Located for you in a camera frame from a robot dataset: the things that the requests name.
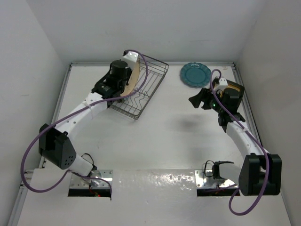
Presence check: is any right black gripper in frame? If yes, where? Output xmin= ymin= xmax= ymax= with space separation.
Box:
xmin=189 ymin=88 xmax=225 ymax=113

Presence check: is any tan bird plate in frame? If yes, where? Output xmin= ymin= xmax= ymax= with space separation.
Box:
xmin=120 ymin=60 xmax=140 ymax=97

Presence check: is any black square amber plate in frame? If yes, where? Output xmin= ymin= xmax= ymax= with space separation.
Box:
xmin=227 ymin=80 xmax=245 ymax=97

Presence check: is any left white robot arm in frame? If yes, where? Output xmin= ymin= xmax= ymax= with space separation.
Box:
xmin=39 ymin=60 xmax=135 ymax=177

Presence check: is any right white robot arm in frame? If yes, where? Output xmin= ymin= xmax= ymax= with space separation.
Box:
xmin=189 ymin=88 xmax=282 ymax=196

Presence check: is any teal scalloped plate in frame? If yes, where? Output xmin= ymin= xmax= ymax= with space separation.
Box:
xmin=180 ymin=62 xmax=211 ymax=88

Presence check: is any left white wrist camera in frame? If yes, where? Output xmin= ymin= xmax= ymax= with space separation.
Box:
xmin=122 ymin=50 xmax=139 ymax=68

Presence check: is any black wire dish rack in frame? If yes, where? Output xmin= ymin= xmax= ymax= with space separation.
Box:
xmin=111 ymin=55 xmax=169 ymax=120

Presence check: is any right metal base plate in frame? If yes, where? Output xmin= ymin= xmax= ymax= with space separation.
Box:
xmin=195 ymin=169 xmax=238 ymax=189

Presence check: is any metal base plate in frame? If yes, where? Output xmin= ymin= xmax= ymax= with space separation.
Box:
xmin=69 ymin=170 xmax=113 ymax=189
xmin=195 ymin=169 xmax=238 ymax=189

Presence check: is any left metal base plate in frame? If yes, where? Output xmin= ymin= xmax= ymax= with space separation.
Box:
xmin=69 ymin=170 xmax=113 ymax=189

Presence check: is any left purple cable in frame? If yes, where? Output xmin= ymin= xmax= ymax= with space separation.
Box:
xmin=20 ymin=48 xmax=149 ymax=192

